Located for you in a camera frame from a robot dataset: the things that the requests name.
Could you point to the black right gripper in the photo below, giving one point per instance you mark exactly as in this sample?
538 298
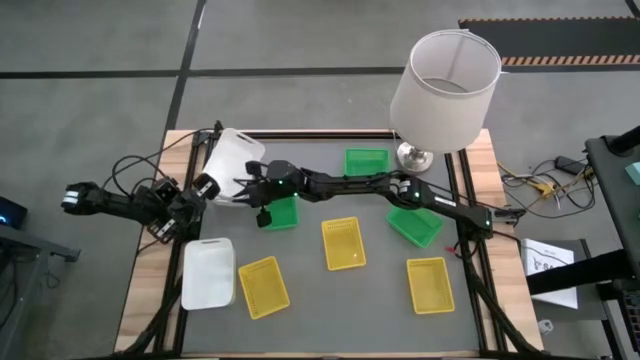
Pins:
280 182

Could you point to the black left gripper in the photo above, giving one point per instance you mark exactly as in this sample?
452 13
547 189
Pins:
186 206

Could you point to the green plastic basket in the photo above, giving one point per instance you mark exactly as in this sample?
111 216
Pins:
366 161
415 227
285 212

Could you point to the white plastic bin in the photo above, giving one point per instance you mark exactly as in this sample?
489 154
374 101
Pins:
230 160
208 275

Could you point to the yellow plastic basket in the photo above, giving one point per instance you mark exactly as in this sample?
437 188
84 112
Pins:
343 243
430 286
263 287

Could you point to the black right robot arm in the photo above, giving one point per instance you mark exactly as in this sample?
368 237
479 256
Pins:
350 185

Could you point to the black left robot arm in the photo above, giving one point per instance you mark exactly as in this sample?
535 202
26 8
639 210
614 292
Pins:
115 202

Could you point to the grey table mat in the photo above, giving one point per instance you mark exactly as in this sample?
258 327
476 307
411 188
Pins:
325 325

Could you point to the grey side table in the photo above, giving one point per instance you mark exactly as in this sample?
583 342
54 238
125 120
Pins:
35 243

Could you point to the silver metal lamp base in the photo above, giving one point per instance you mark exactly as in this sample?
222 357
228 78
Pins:
415 160

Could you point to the black device with blue light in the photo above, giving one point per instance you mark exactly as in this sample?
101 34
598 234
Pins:
10 212

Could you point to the small red tag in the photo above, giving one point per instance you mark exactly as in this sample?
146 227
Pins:
452 248

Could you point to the white paper sheet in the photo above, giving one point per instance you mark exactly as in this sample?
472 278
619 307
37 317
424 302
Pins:
547 260

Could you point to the black power adapter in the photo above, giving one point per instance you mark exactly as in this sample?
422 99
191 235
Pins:
570 164

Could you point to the small white connector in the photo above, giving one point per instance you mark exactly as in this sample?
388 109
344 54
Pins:
545 326

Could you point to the black desk crossbar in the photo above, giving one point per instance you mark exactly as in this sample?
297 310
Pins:
575 272

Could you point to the black hazard-striped floor mat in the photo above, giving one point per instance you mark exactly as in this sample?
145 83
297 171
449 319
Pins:
550 40

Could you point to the black office desk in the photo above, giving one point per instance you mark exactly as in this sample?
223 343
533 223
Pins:
617 200

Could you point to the black desk pole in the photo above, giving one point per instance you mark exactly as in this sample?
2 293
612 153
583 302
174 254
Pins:
625 141

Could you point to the small teal block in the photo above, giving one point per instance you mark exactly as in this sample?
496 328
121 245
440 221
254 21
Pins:
634 173

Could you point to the blue storage rack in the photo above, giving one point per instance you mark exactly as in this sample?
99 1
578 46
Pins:
632 312

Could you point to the black aluminium table frame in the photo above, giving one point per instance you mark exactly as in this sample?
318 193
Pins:
325 134

